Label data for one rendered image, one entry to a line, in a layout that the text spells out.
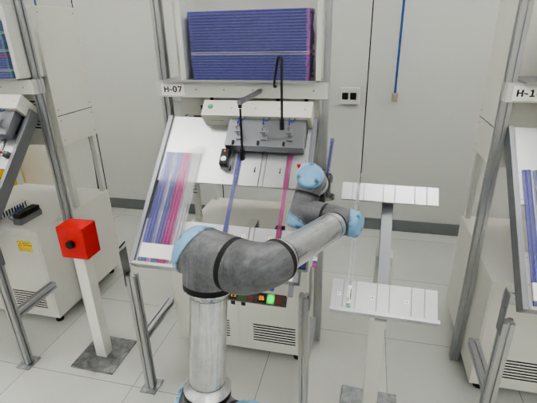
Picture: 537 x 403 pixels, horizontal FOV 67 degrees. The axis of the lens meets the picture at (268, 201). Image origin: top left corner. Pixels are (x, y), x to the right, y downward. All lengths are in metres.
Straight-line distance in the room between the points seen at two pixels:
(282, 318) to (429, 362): 0.80
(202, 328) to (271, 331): 1.21
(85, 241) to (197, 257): 1.23
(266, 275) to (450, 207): 2.85
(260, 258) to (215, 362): 0.31
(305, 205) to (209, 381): 0.52
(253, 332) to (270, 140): 0.99
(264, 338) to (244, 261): 1.40
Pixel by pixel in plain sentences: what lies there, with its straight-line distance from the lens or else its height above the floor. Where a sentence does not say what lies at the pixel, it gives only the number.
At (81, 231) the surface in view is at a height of 0.77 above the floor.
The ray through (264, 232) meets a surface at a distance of 1.62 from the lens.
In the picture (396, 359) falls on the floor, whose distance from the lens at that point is 2.35.
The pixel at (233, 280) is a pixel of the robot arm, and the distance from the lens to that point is 0.81.
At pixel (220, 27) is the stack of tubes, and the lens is 1.81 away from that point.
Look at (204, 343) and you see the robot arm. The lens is 0.97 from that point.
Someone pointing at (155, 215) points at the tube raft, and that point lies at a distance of 1.79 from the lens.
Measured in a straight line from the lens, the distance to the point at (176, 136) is 1.94.
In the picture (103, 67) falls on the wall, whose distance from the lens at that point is 3.92.
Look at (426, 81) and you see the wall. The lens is 3.27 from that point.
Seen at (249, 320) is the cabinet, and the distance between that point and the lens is 2.12.
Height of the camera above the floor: 1.59
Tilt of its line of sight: 23 degrees down
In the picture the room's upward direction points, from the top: 1 degrees counter-clockwise
